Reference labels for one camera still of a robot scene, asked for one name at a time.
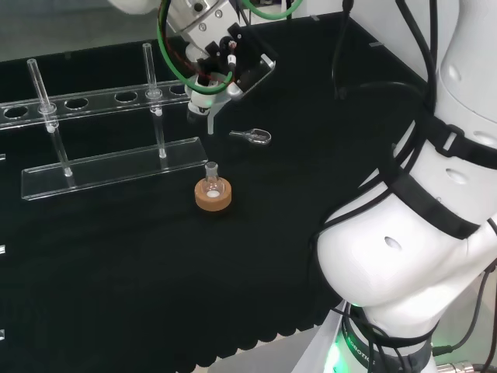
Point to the small glass round-bottom flask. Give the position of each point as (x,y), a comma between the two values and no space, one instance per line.
(213,185)

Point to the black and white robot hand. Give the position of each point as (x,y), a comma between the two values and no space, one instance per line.
(248,66)

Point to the black bench cloth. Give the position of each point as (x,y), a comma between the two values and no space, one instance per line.
(116,272)

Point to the clear acrylic funnel stand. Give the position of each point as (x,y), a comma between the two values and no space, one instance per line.
(116,171)

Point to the clear glass weighing funnel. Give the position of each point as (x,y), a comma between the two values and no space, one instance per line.
(257,136)

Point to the clear plastic funnel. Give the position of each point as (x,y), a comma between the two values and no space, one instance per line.
(211,125)

